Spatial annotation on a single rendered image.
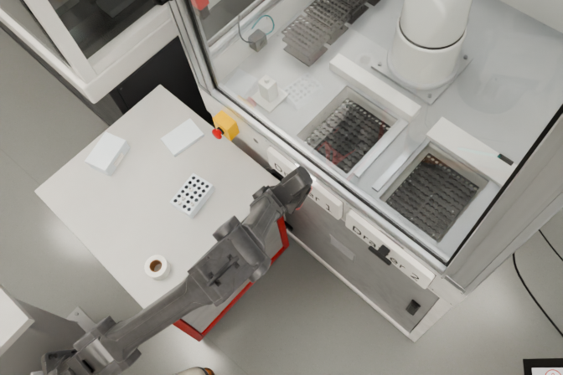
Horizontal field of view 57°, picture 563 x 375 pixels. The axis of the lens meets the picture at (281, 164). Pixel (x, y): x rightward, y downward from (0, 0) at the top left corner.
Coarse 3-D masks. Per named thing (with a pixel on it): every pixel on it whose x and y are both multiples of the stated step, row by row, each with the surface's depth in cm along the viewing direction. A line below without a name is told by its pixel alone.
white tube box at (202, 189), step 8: (192, 176) 169; (184, 184) 168; (192, 184) 168; (200, 184) 168; (208, 184) 167; (184, 192) 167; (192, 192) 167; (200, 192) 166; (208, 192) 167; (176, 200) 167; (184, 200) 165; (192, 200) 165; (200, 200) 165; (176, 208) 168; (184, 208) 164; (192, 208) 164; (192, 216) 165
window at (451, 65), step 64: (192, 0) 125; (256, 0) 102; (320, 0) 87; (384, 0) 75; (448, 0) 66; (512, 0) 59; (256, 64) 125; (320, 64) 103; (384, 64) 87; (448, 64) 75; (512, 64) 66; (320, 128) 125; (384, 128) 103; (448, 128) 87; (512, 128) 75; (384, 192) 125; (448, 192) 102; (448, 256) 125
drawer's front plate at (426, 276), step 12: (348, 216) 146; (348, 228) 154; (360, 228) 146; (372, 228) 142; (372, 240) 146; (384, 240) 141; (396, 252) 139; (408, 264) 139; (420, 264) 137; (420, 276) 139; (432, 276) 135
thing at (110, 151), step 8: (104, 136) 177; (112, 136) 177; (96, 144) 176; (104, 144) 176; (112, 144) 176; (120, 144) 175; (96, 152) 175; (104, 152) 174; (112, 152) 174; (120, 152) 176; (88, 160) 174; (96, 160) 173; (104, 160) 173; (112, 160) 173; (120, 160) 178; (96, 168) 175; (104, 168) 172; (112, 168) 175
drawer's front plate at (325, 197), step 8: (272, 152) 156; (272, 160) 160; (280, 160) 155; (288, 160) 154; (288, 168) 154; (312, 184) 150; (312, 192) 154; (320, 192) 149; (328, 192) 148; (320, 200) 154; (328, 200) 149; (336, 200) 147; (336, 208) 149; (336, 216) 154
